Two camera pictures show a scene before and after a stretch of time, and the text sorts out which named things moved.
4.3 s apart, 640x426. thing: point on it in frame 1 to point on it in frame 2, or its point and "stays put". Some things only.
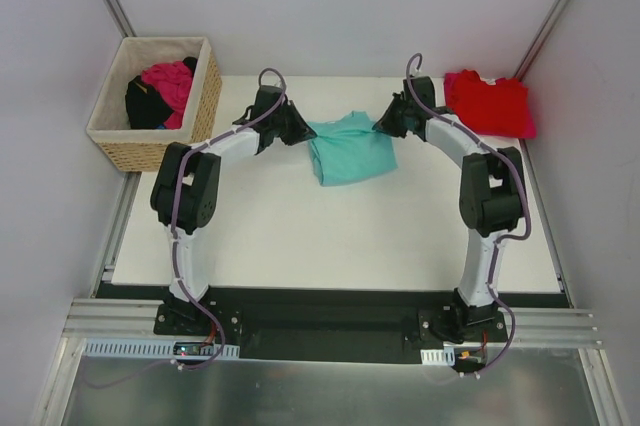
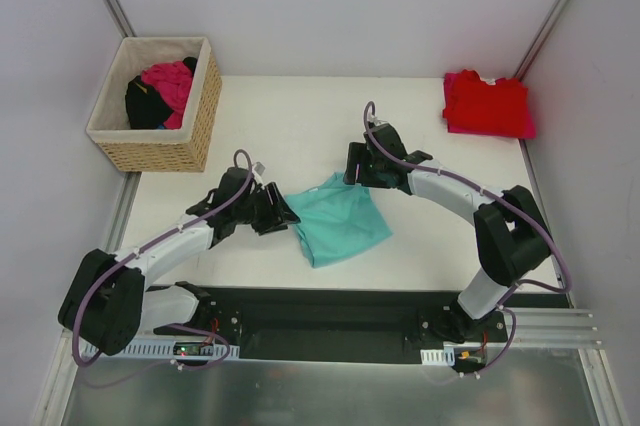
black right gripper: x=397 y=117 to x=366 y=169
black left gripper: x=288 y=122 to x=272 y=207
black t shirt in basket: x=145 y=108 stays put
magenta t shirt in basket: x=173 y=81 stays put
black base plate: x=337 y=327 stays put
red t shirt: x=501 y=109 stays put
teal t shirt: x=351 y=150 to x=338 y=221
